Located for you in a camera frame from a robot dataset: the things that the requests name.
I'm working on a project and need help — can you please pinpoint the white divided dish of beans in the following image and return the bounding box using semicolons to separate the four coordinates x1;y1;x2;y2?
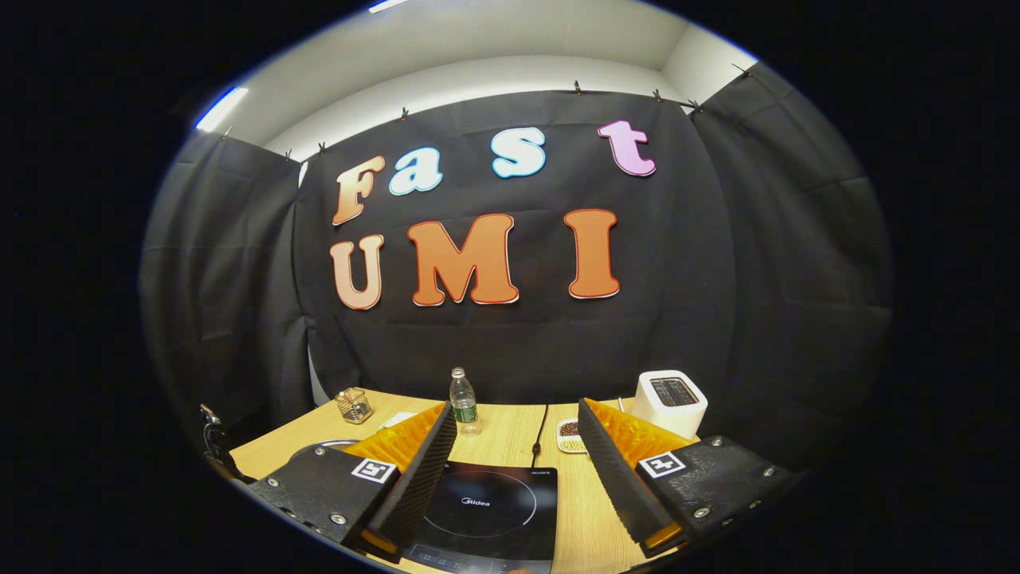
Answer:
555;417;590;455

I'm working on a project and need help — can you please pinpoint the black backdrop cloth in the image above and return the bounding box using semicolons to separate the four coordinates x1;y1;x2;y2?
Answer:
139;62;895;479

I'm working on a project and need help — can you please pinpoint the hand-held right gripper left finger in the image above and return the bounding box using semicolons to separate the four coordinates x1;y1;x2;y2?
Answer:
247;401;461;563

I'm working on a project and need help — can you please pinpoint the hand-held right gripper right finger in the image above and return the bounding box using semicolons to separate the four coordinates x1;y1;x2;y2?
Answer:
577;397;798;559

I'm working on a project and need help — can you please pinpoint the clear plastic water bottle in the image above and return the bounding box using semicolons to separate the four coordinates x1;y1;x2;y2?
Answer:
449;367;481;436

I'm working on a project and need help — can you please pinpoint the steel pot with soybeans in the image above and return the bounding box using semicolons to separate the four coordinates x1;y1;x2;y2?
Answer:
288;438;361;463

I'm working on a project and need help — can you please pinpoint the black power cable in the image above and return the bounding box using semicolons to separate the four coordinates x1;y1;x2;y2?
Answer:
530;403;551;470

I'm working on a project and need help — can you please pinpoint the wire mesh holder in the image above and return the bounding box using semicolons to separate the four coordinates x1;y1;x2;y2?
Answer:
335;387;374;425

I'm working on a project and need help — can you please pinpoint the white toaster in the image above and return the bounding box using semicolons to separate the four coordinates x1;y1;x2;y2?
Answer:
632;370;709;441

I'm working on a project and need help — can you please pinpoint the black induction cooktop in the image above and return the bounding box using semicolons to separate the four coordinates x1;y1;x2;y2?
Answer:
398;460;559;574

